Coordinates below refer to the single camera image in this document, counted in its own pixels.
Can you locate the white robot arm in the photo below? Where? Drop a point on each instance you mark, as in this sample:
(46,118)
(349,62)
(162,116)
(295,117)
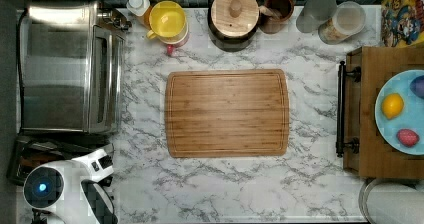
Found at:
(71,189)

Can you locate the stainless steel toaster oven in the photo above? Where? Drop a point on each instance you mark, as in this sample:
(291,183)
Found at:
(71,58)

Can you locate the black pop-up toaster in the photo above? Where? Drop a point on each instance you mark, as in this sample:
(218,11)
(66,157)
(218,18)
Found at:
(31,151)

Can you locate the bamboo cutting board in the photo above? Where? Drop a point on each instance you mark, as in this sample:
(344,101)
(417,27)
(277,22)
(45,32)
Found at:
(227,113)

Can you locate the red pink mug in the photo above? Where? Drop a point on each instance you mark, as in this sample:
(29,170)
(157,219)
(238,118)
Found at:
(172,47)

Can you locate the black canister with wooden lid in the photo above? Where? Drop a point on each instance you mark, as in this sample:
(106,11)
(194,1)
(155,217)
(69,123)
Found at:
(232,23)

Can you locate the yellow mug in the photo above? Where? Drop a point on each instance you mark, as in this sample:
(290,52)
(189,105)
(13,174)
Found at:
(167,19)

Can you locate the brown wooden utensil cup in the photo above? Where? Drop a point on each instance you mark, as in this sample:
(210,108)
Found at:
(274,14)

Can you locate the white capped bottle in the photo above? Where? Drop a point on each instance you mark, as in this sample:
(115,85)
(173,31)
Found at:
(141,9)

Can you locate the frosted grey plastic cup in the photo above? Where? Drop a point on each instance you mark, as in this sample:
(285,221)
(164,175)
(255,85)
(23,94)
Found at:
(314,14)

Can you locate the clear lidded food jar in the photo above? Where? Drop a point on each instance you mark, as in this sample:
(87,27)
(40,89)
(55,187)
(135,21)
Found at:
(348,20)

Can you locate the yellow lemon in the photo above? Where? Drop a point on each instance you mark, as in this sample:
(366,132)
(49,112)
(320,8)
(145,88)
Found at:
(392,105)

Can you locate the round metal pot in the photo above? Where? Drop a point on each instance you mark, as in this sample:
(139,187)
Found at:
(385,201)

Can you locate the red fruit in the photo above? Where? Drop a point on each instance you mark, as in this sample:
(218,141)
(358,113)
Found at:
(407,137)

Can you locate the light blue plate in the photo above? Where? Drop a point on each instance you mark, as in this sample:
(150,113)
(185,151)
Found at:
(411,116)

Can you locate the purple fruit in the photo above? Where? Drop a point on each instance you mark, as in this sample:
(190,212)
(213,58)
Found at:
(417,86)

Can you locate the colourful cereal box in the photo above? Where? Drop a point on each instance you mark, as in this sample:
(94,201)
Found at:
(402,23)

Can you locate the wooden tray with black handle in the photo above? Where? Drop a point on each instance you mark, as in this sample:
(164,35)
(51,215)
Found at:
(363,149)

